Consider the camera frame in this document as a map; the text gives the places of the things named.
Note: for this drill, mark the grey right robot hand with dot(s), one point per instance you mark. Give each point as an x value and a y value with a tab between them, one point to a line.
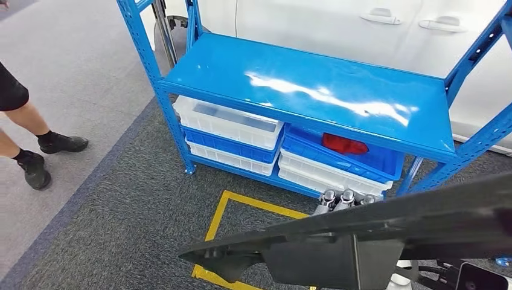
346	199

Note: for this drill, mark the black plastic frame part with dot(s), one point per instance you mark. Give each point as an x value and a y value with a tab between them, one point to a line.
400	224

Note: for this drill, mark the red plastic part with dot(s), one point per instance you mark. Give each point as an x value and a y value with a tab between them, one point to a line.
344	145

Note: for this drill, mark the blue metal shelf rack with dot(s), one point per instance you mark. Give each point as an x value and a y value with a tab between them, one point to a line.
300	80

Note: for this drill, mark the white car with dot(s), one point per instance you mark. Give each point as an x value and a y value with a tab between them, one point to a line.
320	28

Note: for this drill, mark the metal barrier pole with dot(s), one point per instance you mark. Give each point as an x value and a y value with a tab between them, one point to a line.
164	36

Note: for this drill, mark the person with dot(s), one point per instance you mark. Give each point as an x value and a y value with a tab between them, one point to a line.
24	116

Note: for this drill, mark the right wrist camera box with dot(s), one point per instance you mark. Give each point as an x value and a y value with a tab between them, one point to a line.
480	278

